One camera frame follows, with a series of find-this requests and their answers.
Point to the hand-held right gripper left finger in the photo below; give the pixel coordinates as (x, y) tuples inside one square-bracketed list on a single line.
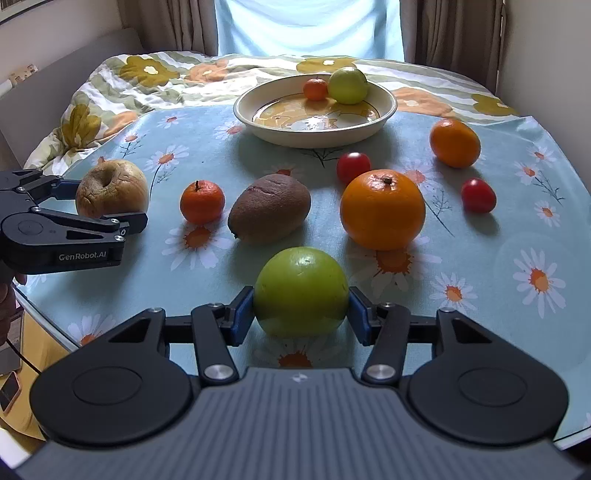
[(241, 318)]

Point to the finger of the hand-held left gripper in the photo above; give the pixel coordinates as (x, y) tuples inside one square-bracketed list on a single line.
[(69, 188), (131, 221)]

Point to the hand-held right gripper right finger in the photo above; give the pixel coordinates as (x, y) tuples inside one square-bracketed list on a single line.
[(358, 318)]

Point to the large green apple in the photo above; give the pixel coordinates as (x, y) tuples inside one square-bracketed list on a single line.
[(300, 295)]

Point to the small tangerine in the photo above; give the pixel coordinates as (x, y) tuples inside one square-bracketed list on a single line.
[(202, 202), (315, 89)]

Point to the large orange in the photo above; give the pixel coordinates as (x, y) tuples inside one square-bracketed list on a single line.
[(382, 210)]

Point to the red cherry tomato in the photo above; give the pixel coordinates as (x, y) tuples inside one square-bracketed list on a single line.
[(479, 195), (353, 168)]

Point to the cream ceramic bowl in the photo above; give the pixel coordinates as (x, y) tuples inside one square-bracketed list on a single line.
[(295, 124)]

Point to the medium orange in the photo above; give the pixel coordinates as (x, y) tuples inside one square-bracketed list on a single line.
[(455, 142)]

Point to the person's left hand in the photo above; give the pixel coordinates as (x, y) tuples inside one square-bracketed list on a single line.
[(8, 302)]

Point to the grey headboard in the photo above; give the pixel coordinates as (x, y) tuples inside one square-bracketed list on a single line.
[(51, 101)]

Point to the floral striped blanket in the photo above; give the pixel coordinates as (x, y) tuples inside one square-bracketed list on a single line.
[(152, 87)]

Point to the blue daisy tablecloth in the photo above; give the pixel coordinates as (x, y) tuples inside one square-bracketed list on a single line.
[(485, 258)]

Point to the smartphone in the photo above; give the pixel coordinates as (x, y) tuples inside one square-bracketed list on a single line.
[(9, 392)]

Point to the brown curtain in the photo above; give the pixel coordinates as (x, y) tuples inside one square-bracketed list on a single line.
[(171, 25), (455, 32)]

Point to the small green apple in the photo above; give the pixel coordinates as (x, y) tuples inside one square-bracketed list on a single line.
[(347, 85)]

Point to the light blue hanging cloth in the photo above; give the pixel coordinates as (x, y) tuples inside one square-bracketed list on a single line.
[(309, 27)]

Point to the wall socket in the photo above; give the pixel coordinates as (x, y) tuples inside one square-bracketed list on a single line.
[(23, 73)]

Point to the framed wall poster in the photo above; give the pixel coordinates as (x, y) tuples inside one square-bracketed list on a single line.
[(14, 13)]

